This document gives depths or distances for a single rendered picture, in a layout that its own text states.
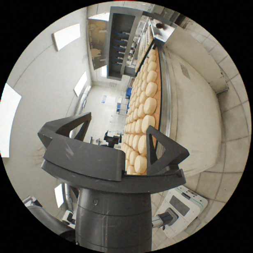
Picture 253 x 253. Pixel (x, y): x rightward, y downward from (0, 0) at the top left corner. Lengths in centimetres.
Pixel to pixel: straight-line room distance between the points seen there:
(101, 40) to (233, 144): 138
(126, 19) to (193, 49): 44
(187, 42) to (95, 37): 58
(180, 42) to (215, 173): 111
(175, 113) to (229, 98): 92
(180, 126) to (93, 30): 72
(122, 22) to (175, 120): 63
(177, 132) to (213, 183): 90
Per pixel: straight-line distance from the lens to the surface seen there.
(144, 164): 22
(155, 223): 99
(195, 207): 95
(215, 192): 110
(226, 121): 105
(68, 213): 90
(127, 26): 66
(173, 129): 27
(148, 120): 21
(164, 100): 28
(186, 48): 64
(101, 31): 68
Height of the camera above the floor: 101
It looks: 9 degrees down
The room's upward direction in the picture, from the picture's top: 79 degrees counter-clockwise
